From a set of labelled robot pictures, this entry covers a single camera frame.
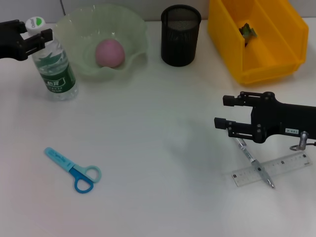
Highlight transparent plastic ruler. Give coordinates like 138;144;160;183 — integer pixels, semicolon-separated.
231;152;312;188

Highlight blue scissors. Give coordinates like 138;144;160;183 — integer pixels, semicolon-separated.
44;147;102;194

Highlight clear ballpoint pen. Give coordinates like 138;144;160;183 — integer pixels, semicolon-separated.
234;138;275;189

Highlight green label water bottle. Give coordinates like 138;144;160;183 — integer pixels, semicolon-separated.
24;16;79;101

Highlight green plastic wrapper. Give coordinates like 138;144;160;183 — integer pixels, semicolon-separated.
238;22;258;46

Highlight black mesh pen holder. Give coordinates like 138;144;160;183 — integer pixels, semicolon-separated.
160;5;202;67

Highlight yellow plastic bin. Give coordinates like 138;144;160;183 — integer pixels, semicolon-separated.
206;0;309;86

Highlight green glass fruit plate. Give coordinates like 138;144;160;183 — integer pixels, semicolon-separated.
53;4;149;81

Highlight pink peach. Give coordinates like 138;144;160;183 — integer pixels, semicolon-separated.
95;39;126;69

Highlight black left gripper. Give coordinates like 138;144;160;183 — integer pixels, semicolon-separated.
0;19;54;61

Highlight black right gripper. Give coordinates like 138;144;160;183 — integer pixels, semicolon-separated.
214;91;316;144

